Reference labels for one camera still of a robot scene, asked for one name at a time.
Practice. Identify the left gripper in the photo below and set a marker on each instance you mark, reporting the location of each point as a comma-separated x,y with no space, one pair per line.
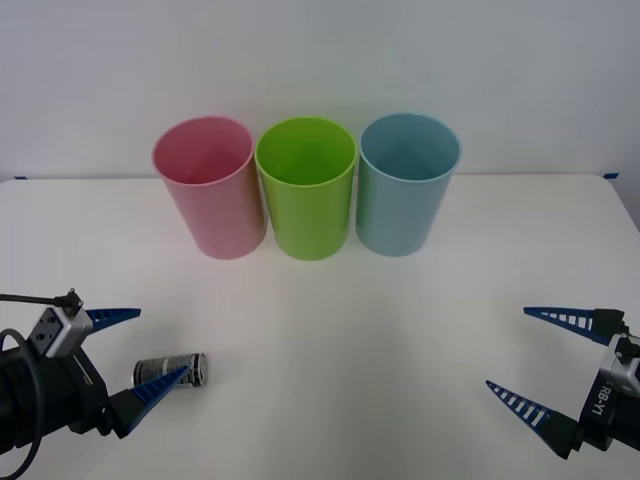
87,400

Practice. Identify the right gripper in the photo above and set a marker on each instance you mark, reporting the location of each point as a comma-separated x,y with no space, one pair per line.
612,425

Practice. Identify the black and silver drink can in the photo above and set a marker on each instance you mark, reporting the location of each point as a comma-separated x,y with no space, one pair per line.
162,366

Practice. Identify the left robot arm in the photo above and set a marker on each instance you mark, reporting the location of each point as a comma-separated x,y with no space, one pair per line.
20,390

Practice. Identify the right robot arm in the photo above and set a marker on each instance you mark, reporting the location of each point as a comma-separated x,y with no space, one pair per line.
627,367

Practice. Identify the pink plastic bin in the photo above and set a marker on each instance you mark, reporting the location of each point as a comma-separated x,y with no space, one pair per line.
220,220

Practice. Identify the green plastic bin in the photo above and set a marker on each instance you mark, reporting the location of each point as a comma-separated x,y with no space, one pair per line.
310,220

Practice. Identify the pale blue plastic bin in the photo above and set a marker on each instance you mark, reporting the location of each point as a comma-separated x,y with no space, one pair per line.
400,215

